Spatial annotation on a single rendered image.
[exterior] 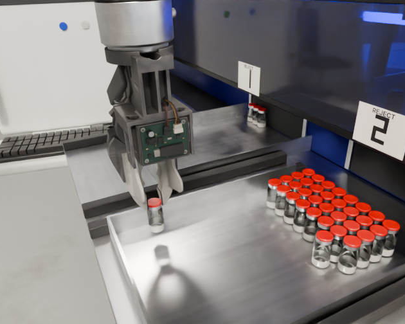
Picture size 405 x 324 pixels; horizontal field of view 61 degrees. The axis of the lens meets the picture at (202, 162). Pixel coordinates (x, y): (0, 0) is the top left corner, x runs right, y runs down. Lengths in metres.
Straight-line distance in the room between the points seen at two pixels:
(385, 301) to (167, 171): 0.29
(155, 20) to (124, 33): 0.03
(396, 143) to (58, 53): 0.92
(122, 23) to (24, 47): 0.82
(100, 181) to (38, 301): 1.14
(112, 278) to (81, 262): 1.39
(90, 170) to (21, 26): 0.55
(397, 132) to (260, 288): 0.27
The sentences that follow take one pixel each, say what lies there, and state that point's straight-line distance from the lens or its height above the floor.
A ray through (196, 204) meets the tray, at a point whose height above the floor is 0.89.
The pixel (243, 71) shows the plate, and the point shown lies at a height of 1.03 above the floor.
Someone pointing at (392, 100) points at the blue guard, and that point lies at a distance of 0.53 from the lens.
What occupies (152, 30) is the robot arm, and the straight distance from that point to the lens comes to 0.35.
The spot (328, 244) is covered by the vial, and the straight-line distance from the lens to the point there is 0.46.
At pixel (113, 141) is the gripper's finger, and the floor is 1.05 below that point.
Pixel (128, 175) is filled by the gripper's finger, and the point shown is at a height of 1.00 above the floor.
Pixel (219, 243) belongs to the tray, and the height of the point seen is 0.88.
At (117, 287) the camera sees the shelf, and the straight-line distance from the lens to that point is 0.47.
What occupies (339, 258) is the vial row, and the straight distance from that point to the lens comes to 0.48.
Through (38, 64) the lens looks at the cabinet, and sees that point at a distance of 1.15.
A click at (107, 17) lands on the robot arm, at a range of 0.36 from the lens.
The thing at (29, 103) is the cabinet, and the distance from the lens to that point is 1.19.
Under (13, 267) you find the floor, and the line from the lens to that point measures 1.99.
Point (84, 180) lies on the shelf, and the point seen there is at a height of 0.88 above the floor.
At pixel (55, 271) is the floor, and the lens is 1.87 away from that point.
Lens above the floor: 1.21
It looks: 28 degrees down
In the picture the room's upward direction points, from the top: 2 degrees counter-clockwise
